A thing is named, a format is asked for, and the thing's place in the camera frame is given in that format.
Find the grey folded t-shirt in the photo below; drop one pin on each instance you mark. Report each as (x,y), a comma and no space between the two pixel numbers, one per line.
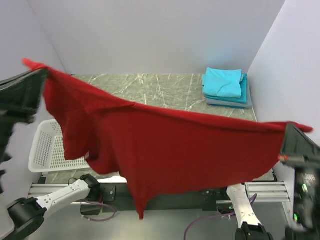
(230,104)

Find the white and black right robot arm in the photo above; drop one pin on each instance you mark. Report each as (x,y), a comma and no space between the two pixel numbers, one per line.
(249,226)

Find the white plastic laundry basket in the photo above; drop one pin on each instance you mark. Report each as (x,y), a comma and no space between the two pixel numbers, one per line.
(47,151)

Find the teal folded t-shirt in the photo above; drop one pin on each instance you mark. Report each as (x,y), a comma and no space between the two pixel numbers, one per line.
(244,93)

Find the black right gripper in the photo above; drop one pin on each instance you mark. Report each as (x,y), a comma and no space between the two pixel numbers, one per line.
(297,144)

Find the aluminium frame rail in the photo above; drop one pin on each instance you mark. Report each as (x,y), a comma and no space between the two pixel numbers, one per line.
(267,192)

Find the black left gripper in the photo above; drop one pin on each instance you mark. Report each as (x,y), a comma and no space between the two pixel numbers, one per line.
(20,95)

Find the light blue folded t-shirt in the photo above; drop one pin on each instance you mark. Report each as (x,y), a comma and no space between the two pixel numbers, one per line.
(222,83)

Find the red t-shirt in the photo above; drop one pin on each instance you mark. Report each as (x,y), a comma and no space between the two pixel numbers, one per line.
(158,150)

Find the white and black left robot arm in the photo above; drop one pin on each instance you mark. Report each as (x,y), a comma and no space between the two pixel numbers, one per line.
(24,216)

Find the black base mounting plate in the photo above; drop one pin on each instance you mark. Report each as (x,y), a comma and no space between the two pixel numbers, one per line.
(118,196)

